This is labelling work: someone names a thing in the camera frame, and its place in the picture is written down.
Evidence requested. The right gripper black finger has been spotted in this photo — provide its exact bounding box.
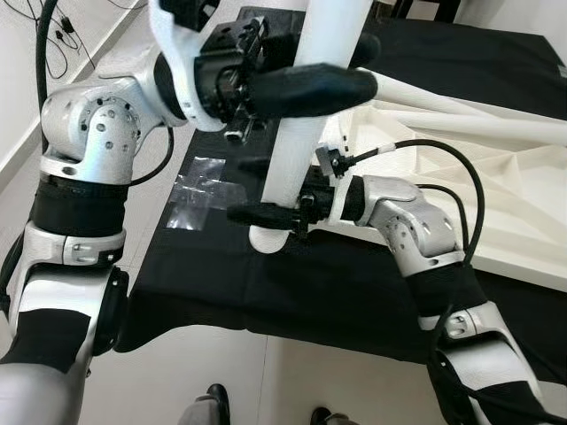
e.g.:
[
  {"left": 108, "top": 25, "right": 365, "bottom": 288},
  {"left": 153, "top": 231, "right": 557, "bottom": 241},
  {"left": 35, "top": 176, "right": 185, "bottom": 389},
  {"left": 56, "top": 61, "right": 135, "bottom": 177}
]
[{"left": 227, "top": 202, "right": 307, "bottom": 233}]

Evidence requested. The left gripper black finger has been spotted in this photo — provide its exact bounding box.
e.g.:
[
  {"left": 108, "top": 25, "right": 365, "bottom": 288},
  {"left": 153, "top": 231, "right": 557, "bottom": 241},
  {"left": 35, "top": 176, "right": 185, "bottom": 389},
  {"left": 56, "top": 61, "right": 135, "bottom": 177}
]
[
  {"left": 248, "top": 64, "right": 380, "bottom": 120},
  {"left": 263, "top": 33, "right": 384, "bottom": 70}
]

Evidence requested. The clear tape patch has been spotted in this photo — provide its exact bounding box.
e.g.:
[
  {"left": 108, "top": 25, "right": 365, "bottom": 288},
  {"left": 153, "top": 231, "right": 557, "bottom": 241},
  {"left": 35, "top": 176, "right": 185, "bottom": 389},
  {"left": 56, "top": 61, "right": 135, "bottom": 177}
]
[{"left": 167, "top": 155, "right": 242, "bottom": 233}]

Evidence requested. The black tablecloth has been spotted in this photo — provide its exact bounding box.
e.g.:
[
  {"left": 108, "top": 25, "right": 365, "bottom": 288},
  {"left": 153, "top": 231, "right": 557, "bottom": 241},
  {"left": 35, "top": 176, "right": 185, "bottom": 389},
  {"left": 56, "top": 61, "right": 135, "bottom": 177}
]
[{"left": 115, "top": 7, "right": 567, "bottom": 386}]

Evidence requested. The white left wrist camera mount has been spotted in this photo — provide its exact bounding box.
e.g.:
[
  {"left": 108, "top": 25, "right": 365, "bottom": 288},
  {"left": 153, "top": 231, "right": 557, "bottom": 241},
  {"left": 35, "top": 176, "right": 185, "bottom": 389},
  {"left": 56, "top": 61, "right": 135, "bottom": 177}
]
[{"left": 146, "top": 0, "right": 258, "bottom": 134}]

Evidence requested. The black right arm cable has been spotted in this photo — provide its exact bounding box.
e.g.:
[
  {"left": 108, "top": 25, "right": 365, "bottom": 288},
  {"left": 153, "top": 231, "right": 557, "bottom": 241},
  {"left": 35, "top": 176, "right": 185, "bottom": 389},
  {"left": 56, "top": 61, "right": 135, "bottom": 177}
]
[{"left": 350, "top": 137, "right": 567, "bottom": 425}]

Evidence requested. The black wall cable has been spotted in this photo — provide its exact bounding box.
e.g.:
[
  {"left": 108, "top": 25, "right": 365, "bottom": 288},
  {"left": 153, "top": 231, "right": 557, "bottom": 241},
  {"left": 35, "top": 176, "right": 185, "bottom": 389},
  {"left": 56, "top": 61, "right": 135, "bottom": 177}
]
[{"left": 13, "top": 0, "right": 147, "bottom": 81}]

